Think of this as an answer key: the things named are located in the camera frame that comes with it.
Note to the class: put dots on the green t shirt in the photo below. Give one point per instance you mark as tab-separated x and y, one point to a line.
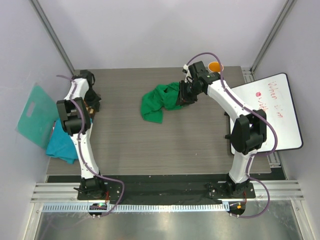
163	96

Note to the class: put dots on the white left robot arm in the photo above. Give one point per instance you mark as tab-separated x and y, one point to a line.
76	113

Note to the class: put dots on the brown book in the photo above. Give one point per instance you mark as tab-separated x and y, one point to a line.
91	110

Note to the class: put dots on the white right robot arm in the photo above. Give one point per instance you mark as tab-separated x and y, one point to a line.
249	125

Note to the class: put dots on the perforated cable tray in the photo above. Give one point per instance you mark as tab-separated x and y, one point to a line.
90	207

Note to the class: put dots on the white mug orange inside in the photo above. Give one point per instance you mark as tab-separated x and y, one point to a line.
215	67

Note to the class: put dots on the white whiteboard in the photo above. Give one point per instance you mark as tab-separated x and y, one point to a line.
273	95

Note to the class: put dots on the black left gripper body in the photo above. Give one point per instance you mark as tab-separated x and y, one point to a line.
91	89

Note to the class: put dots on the blue t shirt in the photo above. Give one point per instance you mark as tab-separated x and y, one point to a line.
60	145

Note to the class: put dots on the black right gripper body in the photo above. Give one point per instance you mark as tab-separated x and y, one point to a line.
193	86

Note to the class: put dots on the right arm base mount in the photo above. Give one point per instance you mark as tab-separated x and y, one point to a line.
230	190

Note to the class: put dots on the teal plastic cutting board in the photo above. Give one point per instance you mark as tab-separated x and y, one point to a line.
37	119

